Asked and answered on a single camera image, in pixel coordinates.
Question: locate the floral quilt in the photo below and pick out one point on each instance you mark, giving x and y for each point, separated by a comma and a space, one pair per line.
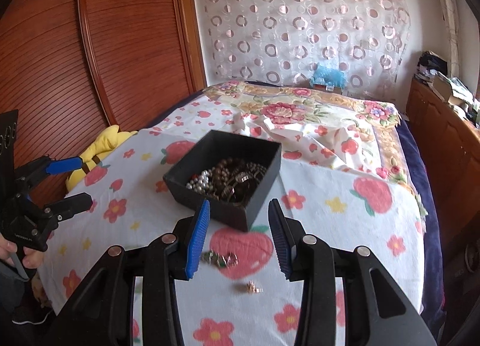
322, 129

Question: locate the green enamel brooch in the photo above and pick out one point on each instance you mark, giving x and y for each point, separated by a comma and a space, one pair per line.
221, 261

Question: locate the navy blue blanket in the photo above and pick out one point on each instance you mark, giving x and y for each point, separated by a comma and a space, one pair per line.
433, 293

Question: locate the pink circle pattern curtain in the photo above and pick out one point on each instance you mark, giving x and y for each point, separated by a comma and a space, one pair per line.
287, 42

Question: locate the strawberry print bed sheet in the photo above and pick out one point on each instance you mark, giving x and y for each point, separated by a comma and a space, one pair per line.
251, 303

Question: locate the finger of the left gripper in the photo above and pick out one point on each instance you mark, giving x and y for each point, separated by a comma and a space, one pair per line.
68, 207
56, 166

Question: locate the pile of clothes and papers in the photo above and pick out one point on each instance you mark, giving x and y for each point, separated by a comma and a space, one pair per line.
432, 72

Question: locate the wooden sideboard cabinet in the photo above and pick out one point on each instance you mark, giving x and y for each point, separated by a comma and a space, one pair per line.
449, 148

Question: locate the yellow plush toy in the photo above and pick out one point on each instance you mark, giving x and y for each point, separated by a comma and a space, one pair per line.
93, 168

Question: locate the red wooden wardrobe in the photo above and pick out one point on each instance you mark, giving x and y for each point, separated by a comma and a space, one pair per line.
71, 68

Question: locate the beige window drape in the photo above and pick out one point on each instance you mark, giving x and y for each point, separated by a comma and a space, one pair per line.
451, 21

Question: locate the black jewelry box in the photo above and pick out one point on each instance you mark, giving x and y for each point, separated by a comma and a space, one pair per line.
233, 172

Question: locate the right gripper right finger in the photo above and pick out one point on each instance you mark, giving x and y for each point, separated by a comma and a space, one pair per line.
293, 254

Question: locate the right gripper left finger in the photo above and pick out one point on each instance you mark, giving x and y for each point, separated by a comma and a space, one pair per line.
185, 252

